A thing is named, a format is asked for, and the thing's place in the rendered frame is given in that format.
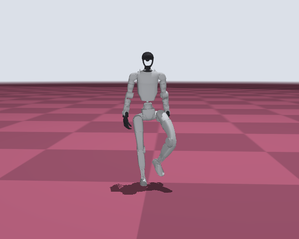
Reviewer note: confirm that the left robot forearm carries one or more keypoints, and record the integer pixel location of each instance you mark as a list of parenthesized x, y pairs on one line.
[(165, 104)]

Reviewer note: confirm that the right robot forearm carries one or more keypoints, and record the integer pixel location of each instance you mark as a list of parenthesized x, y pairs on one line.
[(126, 105)]

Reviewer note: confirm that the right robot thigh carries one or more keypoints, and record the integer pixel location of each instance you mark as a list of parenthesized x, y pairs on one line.
[(139, 131)]

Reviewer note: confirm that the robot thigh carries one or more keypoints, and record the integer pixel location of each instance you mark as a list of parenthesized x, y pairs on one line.
[(167, 125), (139, 131)]

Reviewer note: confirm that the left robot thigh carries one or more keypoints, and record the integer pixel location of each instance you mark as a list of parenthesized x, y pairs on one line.
[(167, 125)]

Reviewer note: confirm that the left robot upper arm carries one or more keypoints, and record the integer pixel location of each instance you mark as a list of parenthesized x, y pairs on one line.
[(162, 78)]

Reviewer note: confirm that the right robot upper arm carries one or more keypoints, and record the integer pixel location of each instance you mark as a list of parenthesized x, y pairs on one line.
[(131, 83)]

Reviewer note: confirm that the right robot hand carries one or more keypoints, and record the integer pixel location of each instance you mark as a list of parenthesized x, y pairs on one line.
[(125, 120)]

